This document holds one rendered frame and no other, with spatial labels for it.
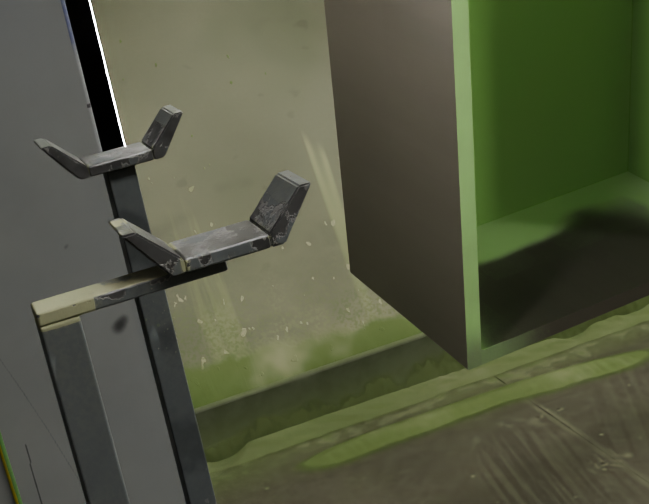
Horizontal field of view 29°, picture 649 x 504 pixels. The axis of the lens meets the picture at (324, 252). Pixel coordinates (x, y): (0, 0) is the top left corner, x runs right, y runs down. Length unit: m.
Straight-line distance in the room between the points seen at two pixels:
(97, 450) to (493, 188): 1.74
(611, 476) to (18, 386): 1.46
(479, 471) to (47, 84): 1.55
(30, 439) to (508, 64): 1.24
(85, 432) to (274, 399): 2.13
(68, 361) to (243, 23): 2.44
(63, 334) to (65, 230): 0.59
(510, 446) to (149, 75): 1.12
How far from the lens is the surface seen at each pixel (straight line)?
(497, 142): 2.18
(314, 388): 2.67
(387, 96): 1.81
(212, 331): 2.64
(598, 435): 2.50
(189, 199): 2.72
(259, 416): 2.64
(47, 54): 1.06
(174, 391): 0.74
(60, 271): 1.09
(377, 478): 2.46
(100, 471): 0.52
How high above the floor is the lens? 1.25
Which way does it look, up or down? 19 degrees down
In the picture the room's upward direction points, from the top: 11 degrees counter-clockwise
